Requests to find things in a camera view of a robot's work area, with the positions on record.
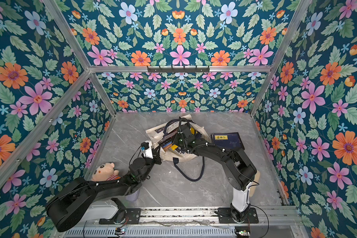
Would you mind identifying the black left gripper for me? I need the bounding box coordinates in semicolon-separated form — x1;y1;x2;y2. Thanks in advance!
138;145;161;182

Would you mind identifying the cream canvas tote bag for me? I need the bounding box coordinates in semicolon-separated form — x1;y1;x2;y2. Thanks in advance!
146;115;210;182

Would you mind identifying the navy book yellow label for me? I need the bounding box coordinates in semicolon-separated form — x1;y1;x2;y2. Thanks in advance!
211;132;245;150

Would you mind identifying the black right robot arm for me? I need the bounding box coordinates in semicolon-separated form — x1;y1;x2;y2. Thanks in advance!
173;124;258;223

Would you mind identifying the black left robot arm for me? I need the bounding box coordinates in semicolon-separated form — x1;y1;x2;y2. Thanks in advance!
46;147;162;232

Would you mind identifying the yellow spine book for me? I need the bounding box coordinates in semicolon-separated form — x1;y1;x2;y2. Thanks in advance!
170;144;180;151

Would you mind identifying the dark striped book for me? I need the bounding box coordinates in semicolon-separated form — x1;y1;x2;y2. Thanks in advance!
158;131;177;151

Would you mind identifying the purple pouch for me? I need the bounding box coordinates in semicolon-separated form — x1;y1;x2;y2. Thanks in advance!
126;189;140;202

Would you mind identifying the plush doll toy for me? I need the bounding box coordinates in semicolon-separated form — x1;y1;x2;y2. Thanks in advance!
91;163;121;181

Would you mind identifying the beige pouch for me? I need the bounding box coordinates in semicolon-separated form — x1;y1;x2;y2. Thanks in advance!
249;171;261;197

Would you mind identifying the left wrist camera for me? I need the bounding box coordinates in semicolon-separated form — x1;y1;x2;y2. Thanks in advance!
141;141;153;159

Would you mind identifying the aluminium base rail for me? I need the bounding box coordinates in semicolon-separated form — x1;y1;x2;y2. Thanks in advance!
57;205;308;238

